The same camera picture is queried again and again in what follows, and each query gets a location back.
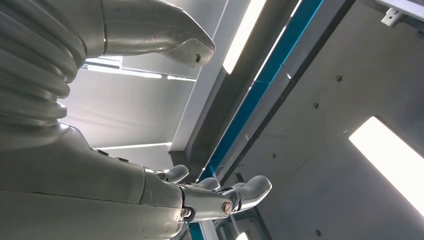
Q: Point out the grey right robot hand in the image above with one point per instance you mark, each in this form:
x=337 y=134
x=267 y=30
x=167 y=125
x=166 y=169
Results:
x=82 y=192

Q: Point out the long ceiling light strip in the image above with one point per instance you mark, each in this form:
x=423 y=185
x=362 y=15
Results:
x=243 y=36

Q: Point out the wide ceiling light panel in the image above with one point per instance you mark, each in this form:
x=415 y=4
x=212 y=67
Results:
x=391 y=159

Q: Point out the small metal ceiling bracket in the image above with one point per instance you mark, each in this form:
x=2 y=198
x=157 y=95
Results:
x=391 y=16

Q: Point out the white ceiling rail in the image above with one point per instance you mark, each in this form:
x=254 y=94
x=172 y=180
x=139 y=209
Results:
x=407 y=6

